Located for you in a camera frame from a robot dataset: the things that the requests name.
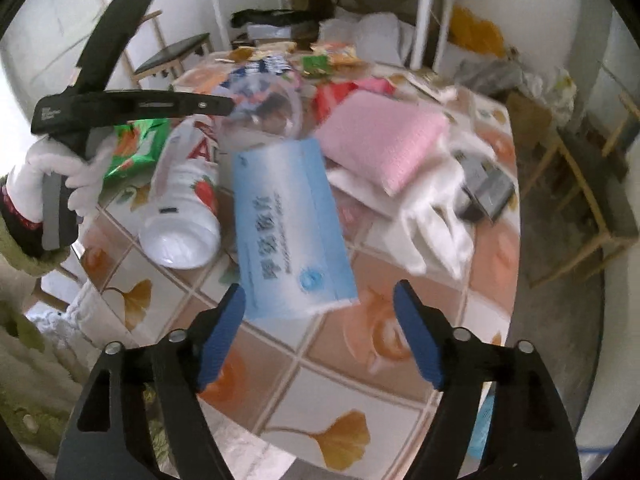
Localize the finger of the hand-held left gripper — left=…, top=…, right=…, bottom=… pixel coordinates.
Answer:
left=117, top=90, right=236, bottom=123

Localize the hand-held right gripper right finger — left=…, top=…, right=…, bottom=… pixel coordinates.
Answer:
left=393, top=280, right=583, bottom=480

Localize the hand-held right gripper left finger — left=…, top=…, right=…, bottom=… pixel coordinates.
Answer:
left=54, top=284, right=247, bottom=480

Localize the green snack bag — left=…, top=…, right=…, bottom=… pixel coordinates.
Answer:
left=102, top=119, right=173, bottom=183

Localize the white bottle with red print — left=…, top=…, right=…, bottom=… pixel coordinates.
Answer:
left=139, top=117, right=223, bottom=270

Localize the light blue tissue box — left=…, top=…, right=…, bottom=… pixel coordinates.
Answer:
left=230, top=137, right=361, bottom=322

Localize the person's left forearm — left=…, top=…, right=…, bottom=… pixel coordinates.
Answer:
left=0, top=170, right=71, bottom=280

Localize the person's left hand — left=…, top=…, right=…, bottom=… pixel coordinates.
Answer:
left=10, top=132, right=118, bottom=223

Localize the wooden chair with dark seat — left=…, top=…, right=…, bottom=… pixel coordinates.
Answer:
left=122, top=10, right=213, bottom=86
left=525, top=91, right=640, bottom=288

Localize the ginkgo print tablecloth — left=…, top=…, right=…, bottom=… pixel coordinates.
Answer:
left=75, top=47, right=522, bottom=480

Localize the white crumpled cloth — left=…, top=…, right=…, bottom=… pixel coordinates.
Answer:
left=400, top=130, right=482, bottom=279

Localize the white wrapped box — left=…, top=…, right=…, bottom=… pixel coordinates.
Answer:
left=247, top=25, right=297, bottom=45

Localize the black bag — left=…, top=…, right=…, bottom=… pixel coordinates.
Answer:
left=230, top=7, right=301, bottom=28

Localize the green small packet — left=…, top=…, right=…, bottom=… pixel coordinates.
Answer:
left=300, top=55, right=331, bottom=77

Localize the red packet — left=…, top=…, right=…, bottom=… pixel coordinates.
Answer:
left=312, top=80, right=359, bottom=126

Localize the grey carton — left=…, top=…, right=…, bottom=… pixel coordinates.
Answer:
left=452, top=152, right=517, bottom=224

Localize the orange small packet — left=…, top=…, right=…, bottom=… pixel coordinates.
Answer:
left=310, top=42, right=358, bottom=68

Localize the brown cardboard box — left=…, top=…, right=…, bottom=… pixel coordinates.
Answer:
left=505, top=90, right=553, bottom=161
left=287, top=0, right=336, bottom=16

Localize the green fuzzy jacket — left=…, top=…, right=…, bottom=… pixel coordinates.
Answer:
left=0, top=260, right=101, bottom=466

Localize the pink packet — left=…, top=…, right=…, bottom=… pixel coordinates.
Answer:
left=357, top=77, right=397, bottom=97

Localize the white woven sack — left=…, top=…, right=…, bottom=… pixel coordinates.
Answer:
left=320, top=10, right=416, bottom=67

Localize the pink sponge cloth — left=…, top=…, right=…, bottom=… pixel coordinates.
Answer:
left=312, top=92, right=449, bottom=197

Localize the white side table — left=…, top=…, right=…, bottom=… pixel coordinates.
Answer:
left=199, top=0, right=457, bottom=71

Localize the grey plastic bag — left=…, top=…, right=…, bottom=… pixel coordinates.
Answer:
left=457, top=57, right=526, bottom=97

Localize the white plastic bag with carton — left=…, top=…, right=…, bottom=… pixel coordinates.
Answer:
left=520, top=67, right=576, bottom=111

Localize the yellow plastic bag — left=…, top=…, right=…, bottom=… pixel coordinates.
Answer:
left=447, top=7, right=506, bottom=58

